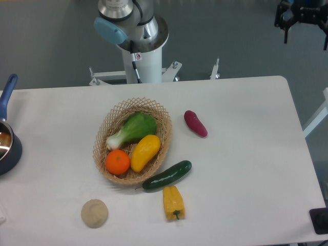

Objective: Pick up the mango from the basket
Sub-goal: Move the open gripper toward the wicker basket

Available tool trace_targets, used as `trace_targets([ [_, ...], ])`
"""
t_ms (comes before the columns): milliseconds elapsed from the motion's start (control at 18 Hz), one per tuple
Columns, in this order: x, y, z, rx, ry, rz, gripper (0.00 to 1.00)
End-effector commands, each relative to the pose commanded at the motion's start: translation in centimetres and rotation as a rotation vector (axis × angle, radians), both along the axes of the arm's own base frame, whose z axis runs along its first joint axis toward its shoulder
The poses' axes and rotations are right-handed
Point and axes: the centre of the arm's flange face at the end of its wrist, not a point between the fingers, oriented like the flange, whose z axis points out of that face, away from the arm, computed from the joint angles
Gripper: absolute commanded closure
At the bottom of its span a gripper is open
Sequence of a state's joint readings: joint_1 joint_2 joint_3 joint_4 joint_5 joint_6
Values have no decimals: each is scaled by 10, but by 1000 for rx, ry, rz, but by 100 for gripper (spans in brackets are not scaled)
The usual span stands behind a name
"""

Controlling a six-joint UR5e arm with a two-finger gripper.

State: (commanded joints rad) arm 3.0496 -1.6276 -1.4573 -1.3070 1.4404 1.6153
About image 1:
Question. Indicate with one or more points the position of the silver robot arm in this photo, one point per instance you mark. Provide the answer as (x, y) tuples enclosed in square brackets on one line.
[(131, 25)]

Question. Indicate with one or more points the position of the yellow mango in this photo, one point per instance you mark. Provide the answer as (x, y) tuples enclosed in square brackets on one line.
[(144, 151)]

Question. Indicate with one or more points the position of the woven wicker basket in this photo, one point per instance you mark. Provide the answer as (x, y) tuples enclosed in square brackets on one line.
[(113, 122)]

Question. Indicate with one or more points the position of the green bok choy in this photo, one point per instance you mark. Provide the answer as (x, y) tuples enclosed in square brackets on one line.
[(136, 127)]

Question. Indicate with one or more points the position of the purple sweet potato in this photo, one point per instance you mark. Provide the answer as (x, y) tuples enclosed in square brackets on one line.
[(195, 124)]

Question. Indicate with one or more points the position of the dark green cucumber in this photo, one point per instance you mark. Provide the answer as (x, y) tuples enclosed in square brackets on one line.
[(169, 176)]

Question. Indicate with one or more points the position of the orange fruit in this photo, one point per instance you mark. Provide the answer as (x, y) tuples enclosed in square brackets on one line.
[(117, 162)]

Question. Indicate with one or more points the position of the yellow bell pepper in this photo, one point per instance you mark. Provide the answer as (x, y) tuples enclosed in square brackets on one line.
[(173, 203)]

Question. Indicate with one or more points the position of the beige steamed bun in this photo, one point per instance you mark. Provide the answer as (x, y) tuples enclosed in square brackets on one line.
[(94, 213)]

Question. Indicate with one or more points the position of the black device at table corner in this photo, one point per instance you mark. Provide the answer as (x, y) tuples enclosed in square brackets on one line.
[(319, 220)]

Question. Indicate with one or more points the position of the black equipment in background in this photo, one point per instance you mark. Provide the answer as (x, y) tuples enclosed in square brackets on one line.
[(288, 13)]

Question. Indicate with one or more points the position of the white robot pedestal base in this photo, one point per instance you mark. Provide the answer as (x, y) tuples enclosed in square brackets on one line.
[(139, 68)]

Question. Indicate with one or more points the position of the blue saucepan with handle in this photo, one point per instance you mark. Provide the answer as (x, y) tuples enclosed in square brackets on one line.
[(11, 146)]

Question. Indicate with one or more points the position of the white frame at right edge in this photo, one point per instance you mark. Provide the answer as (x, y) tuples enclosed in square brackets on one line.
[(319, 115)]

